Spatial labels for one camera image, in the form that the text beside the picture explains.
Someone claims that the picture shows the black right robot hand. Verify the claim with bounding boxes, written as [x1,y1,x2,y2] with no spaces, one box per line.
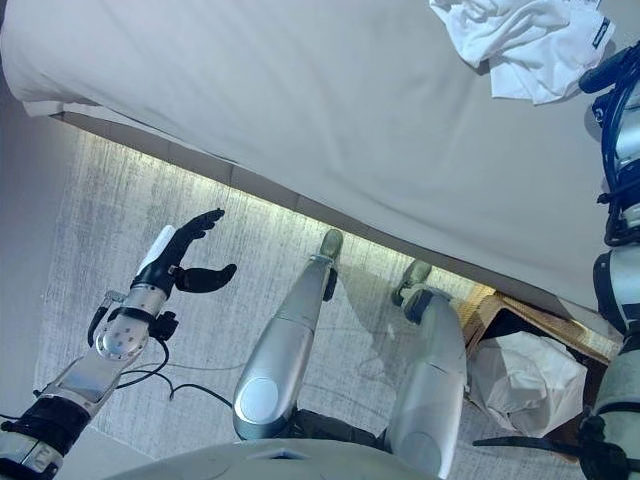
[578,42,640,96]

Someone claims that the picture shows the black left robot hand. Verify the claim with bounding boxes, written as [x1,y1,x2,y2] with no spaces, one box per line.
[130,208,239,297]

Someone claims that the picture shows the white garment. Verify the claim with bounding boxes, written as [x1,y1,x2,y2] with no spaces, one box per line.
[428,0,617,105]

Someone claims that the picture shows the beige garment with lettered sash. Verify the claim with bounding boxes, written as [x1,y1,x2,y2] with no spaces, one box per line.
[469,332,589,431]

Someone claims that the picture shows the bed with beige cover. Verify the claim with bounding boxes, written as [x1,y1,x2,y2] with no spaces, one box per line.
[0,0,640,326]

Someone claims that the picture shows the brown wicker basket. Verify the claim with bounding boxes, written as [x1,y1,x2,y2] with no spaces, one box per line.
[462,291,626,451]

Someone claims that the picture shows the grey streaked area rug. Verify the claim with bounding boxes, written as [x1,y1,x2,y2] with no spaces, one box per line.
[29,132,601,480]

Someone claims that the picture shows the silver left robot leg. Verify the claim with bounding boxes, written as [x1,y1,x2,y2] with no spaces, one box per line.
[232,253,339,441]

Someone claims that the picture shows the silver robot leg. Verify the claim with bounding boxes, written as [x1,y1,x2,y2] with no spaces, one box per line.
[384,289,469,479]
[232,253,339,441]

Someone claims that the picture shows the grey robot torso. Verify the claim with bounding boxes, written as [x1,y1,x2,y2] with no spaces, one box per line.
[94,439,441,480]

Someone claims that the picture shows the olive right robot foot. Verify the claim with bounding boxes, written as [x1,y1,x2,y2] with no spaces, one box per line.
[390,259,434,307]

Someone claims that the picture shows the silver right robot leg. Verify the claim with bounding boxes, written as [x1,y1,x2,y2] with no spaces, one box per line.
[384,289,469,479]

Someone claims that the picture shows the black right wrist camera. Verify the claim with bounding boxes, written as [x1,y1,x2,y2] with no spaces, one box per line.
[588,93,621,132]

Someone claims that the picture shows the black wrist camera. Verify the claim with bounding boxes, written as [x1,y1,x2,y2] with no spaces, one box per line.
[588,93,621,132]
[152,310,180,341]

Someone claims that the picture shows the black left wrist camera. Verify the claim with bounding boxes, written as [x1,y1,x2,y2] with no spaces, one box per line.
[152,310,180,341]

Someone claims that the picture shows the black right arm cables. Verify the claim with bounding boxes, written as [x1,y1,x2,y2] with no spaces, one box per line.
[597,89,640,246]

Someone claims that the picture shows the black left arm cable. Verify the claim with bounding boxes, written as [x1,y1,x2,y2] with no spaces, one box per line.
[115,338,171,390]

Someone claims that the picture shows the black floor cable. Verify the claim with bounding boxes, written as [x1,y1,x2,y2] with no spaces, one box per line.
[167,382,236,406]

